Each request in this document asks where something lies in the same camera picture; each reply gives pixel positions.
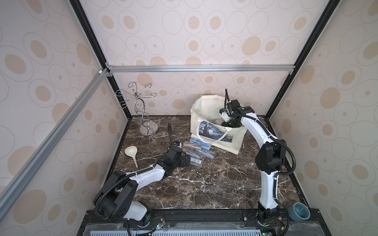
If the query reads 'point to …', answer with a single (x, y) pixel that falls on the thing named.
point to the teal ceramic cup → (298, 212)
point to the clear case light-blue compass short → (192, 155)
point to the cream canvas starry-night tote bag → (205, 121)
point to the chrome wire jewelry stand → (147, 127)
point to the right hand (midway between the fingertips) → (232, 128)
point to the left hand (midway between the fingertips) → (187, 156)
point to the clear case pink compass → (193, 146)
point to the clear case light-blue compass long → (205, 153)
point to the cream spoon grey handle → (131, 150)
